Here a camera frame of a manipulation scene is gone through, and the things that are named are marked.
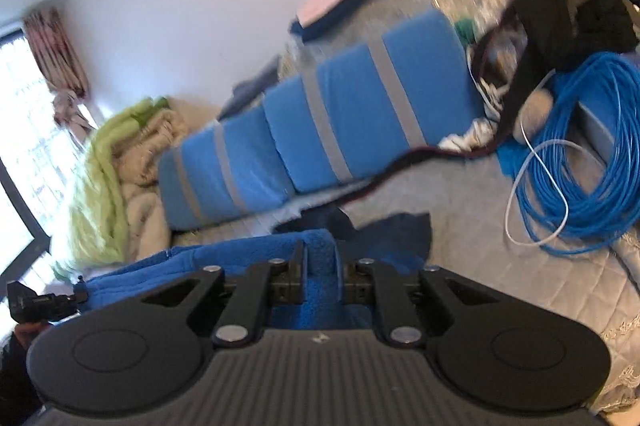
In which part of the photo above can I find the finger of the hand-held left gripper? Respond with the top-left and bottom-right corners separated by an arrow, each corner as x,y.
71,274 -> 91,305

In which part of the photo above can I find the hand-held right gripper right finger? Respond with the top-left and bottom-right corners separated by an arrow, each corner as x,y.
334,242 -> 501,349

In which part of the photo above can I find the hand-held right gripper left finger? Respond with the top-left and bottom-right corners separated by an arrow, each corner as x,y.
142,241 -> 307,349

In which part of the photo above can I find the blue fleece jacket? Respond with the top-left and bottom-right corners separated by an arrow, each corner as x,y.
75,207 -> 434,333

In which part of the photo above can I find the person's left forearm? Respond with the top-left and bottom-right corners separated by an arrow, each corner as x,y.
0,331 -> 42,426

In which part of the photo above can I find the blue grey-striped pillow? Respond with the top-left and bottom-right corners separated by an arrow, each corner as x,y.
156,104 -> 297,233
261,8 -> 484,197

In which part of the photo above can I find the white quilted bedspread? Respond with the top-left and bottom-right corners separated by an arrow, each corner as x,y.
171,126 -> 640,413

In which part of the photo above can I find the white crumpled cloth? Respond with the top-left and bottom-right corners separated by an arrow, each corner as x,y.
439,115 -> 502,153

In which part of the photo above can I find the grey cloth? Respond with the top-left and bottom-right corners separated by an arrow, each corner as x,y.
219,54 -> 282,117

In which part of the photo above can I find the bright blue cloth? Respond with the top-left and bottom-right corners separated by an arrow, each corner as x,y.
496,137 -> 532,180

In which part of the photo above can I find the patterned pink curtain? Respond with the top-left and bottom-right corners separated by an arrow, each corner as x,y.
21,4 -> 99,143

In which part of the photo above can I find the beige plush toy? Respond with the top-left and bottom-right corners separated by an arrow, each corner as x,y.
511,87 -> 554,143

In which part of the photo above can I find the green cloth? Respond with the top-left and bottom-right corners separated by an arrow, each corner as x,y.
451,17 -> 477,47

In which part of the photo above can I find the dark grey window frame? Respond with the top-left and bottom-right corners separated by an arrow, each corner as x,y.
0,30 -> 52,267

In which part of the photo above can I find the white cable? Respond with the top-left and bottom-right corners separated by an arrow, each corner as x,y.
504,70 -> 572,247

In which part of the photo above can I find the coil of blue cable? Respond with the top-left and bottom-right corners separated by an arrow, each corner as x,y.
514,50 -> 640,257

